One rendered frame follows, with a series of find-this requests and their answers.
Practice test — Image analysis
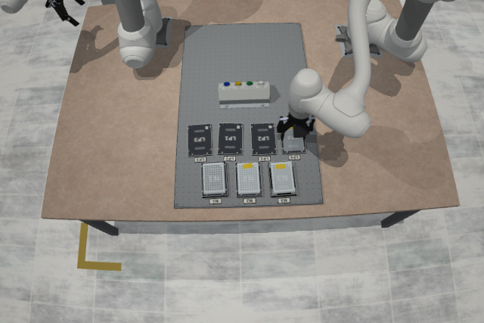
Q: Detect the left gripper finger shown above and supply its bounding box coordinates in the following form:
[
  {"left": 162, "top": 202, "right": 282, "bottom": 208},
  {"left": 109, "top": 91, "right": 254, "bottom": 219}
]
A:
[
  {"left": 277, "top": 116, "right": 295, "bottom": 141},
  {"left": 303, "top": 115, "right": 315, "bottom": 132}
]

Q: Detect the white operator button panel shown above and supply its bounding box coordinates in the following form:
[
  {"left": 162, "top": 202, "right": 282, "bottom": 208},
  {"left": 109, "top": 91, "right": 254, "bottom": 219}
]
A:
[{"left": 219, "top": 81, "right": 270, "bottom": 109}]

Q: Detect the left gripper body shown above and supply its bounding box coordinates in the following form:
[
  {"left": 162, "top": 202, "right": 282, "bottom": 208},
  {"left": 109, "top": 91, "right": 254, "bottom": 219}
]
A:
[{"left": 287, "top": 113, "right": 309, "bottom": 124}]

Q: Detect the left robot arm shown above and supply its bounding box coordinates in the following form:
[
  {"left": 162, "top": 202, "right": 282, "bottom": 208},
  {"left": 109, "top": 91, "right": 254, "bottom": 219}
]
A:
[{"left": 289, "top": 0, "right": 455, "bottom": 138}]

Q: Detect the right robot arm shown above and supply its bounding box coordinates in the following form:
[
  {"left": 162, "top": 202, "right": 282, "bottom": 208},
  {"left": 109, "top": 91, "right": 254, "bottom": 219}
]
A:
[{"left": 0, "top": 0, "right": 169, "bottom": 69}]

